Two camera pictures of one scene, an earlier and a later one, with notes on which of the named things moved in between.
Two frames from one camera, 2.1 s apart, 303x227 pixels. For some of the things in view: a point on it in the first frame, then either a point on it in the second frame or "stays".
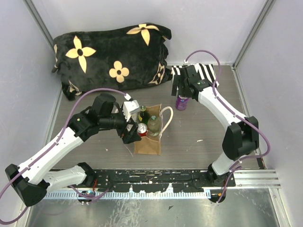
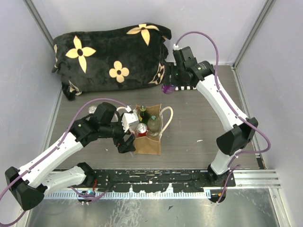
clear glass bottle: x=154 y=126 stays
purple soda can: x=181 y=102 -> x=168 y=89
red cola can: x=142 y=129 stays
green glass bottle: x=144 y=115 stays
